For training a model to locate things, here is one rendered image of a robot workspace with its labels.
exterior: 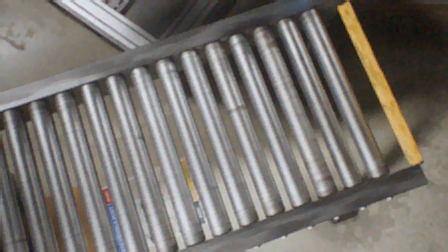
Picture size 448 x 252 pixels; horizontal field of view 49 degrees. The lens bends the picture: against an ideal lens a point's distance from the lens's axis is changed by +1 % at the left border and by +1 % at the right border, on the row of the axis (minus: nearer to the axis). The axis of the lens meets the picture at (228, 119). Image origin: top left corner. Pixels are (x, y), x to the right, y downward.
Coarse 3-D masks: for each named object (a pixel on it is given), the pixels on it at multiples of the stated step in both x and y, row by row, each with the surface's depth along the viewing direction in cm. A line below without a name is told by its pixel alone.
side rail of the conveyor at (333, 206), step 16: (384, 176) 111; (400, 176) 111; (416, 176) 111; (352, 192) 110; (368, 192) 110; (384, 192) 110; (400, 192) 110; (304, 208) 110; (320, 208) 110; (336, 208) 109; (352, 208) 109; (256, 224) 109; (272, 224) 109; (288, 224) 109; (304, 224) 109; (208, 240) 108; (224, 240) 108; (240, 240) 108; (256, 240) 108
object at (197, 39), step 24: (288, 0) 123; (312, 0) 123; (336, 0) 123; (216, 24) 122; (240, 24) 122; (264, 24) 122; (144, 48) 120; (168, 48) 120; (192, 48) 120; (72, 72) 119; (96, 72) 119; (120, 72) 119; (0, 96) 118; (24, 96) 118; (48, 96) 118; (0, 120) 121
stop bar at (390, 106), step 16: (352, 16) 119; (352, 32) 118; (368, 48) 117; (368, 64) 116; (384, 80) 115; (384, 96) 114; (400, 112) 113; (400, 128) 112; (400, 144) 112; (416, 160) 110
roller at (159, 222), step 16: (112, 80) 118; (112, 96) 118; (128, 96) 118; (128, 112) 116; (128, 128) 115; (128, 144) 114; (144, 144) 115; (144, 160) 113; (144, 176) 112; (144, 192) 111; (160, 192) 113; (144, 208) 111; (160, 208) 111; (160, 224) 109; (160, 240) 108; (176, 240) 110
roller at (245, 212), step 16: (192, 64) 119; (192, 80) 118; (208, 80) 120; (208, 96) 117; (208, 112) 116; (208, 128) 115; (224, 128) 116; (224, 144) 114; (224, 160) 113; (224, 176) 113; (240, 176) 112; (240, 192) 111; (240, 208) 110; (240, 224) 110
